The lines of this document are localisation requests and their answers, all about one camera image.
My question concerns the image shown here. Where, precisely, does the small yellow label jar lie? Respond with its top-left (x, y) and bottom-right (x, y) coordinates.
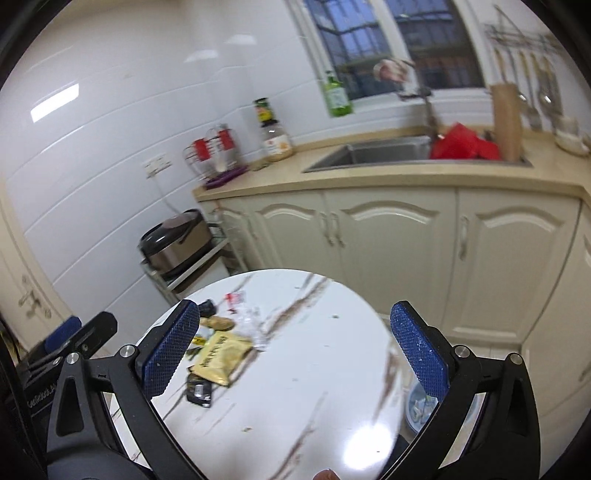
top-left (253, 97), bottom-right (273, 126)

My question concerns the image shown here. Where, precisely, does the barred window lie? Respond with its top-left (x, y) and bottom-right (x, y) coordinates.
top-left (286, 0), bottom-right (490, 112)

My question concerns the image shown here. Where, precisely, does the gold foil packet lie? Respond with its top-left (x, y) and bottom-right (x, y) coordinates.
top-left (188, 333), bottom-right (254, 386)

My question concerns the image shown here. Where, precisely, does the glass jar with black lid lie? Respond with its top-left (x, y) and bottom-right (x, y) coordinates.
top-left (261, 119), bottom-right (295, 162)

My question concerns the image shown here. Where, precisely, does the black and silver rice cooker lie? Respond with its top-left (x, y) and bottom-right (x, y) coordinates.
top-left (139, 209), bottom-right (215, 278)

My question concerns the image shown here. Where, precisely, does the green dish soap bottle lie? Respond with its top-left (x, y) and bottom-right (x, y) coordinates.
top-left (322, 70), bottom-right (354, 117)

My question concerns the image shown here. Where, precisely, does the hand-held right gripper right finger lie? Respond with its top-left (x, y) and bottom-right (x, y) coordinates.
top-left (385, 300), bottom-right (542, 480)

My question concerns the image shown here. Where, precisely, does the stainless steel sink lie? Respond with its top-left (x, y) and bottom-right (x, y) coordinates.
top-left (302, 135), bottom-right (534, 174)

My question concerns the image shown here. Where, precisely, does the red wire dish rack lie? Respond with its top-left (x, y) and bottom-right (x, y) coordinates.
top-left (183, 124), bottom-right (250, 189)

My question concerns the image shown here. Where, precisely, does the metal door handle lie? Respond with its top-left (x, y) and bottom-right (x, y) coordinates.
top-left (18, 274), bottom-right (51, 319)

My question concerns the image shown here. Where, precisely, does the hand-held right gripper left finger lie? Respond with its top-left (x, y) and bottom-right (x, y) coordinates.
top-left (46, 299), bottom-right (202, 480)

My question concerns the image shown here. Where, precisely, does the white wall socket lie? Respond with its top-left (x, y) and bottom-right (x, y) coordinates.
top-left (142, 154), bottom-right (172, 178)

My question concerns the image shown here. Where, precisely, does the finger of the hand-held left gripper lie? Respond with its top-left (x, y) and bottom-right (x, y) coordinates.
top-left (44, 316), bottom-right (83, 354)
top-left (69, 311), bottom-right (118, 356)

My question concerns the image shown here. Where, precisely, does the cream kitchen cabinet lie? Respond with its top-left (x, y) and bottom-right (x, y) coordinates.
top-left (198, 185), bottom-right (591, 435)

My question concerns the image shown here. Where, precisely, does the white bowl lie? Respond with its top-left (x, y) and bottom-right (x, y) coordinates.
top-left (554, 115), bottom-right (591, 155)

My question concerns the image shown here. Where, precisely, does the wooden cutting board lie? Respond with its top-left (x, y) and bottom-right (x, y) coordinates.
top-left (489, 82), bottom-right (525, 162)

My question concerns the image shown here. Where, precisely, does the red plastic bag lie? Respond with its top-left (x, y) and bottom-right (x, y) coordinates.
top-left (429, 122), bottom-right (502, 161)

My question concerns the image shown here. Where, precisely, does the hanging metal utensil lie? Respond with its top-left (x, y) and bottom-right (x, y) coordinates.
top-left (517, 51), bottom-right (543, 132)
top-left (531, 53), bottom-right (561, 116)

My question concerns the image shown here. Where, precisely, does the grey storage cart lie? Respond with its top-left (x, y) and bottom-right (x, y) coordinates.
top-left (141, 222), bottom-right (241, 305)

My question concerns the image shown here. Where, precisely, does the white power cable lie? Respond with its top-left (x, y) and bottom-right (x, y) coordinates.
top-left (157, 175), bottom-right (178, 217)

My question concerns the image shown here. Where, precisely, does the cream panel door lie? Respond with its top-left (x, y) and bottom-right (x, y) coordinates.
top-left (0, 185), bottom-right (75, 352)

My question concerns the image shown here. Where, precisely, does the black wrapper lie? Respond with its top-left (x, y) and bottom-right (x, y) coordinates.
top-left (185, 371), bottom-right (213, 408)

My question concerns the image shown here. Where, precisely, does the metal faucet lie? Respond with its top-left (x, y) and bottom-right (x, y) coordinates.
top-left (397, 88), bottom-right (444, 139)

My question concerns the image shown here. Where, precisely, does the clear plastic cup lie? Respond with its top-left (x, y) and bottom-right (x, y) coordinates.
top-left (235, 307), bottom-right (273, 352)

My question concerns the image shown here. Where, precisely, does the pink rag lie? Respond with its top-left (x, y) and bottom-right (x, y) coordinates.
top-left (373, 58), bottom-right (416, 84)

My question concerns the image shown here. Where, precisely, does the wall utensil rail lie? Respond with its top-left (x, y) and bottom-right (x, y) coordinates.
top-left (482, 4), bottom-right (561, 51)

